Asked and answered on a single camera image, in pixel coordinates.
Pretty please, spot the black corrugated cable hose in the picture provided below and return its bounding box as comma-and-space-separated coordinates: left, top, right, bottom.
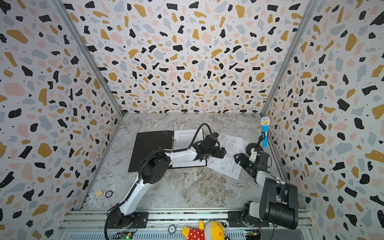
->
104, 122, 212, 240

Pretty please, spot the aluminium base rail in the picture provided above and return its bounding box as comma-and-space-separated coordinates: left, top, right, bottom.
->
59, 208, 317, 240

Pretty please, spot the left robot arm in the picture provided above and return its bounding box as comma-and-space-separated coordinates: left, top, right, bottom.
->
105, 134, 227, 229

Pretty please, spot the printed paper sheet with diagram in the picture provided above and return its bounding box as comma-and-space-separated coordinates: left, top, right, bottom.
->
207, 134, 248, 180

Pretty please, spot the circuit board right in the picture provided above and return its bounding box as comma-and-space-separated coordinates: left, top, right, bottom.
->
245, 230, 261, 240

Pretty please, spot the printed paper sheet top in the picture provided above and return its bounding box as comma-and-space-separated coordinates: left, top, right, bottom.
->
171, 130, 207, 169

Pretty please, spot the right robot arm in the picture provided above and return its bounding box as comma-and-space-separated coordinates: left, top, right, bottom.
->
234, 151, 299, 230

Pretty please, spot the yellow red plush toy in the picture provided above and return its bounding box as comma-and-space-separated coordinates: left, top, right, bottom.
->
182, 221, 230, 240

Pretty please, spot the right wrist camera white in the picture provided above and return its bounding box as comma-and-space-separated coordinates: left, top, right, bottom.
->
249, 148, 259, 162

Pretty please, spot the blue toy microphone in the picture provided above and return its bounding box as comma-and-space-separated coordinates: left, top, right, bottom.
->
261, 117, 270, 148

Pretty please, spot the green circuit board left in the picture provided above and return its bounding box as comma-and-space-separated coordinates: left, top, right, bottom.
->
116, 231, 135, 240

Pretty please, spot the orange folder black inside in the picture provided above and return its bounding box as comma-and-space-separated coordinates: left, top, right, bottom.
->
128, 129, 208, 173

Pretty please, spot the round badge on rail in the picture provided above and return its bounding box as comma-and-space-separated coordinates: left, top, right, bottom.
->
168, 225, 177, 235

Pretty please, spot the small wooden block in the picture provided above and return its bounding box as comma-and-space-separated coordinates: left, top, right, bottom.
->
95, 190, 103, 198

